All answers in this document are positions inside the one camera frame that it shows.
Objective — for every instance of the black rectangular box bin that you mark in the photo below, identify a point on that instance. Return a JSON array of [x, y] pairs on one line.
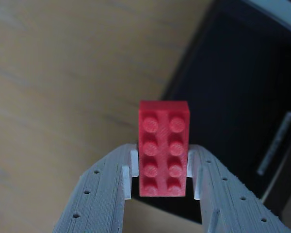
[[232, 85]]

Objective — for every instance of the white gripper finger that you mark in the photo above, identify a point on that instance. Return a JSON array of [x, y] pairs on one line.
[[230, 201], [101, 194]]

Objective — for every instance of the red lego block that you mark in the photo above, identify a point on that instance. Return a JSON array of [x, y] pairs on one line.
[[163, 145]]

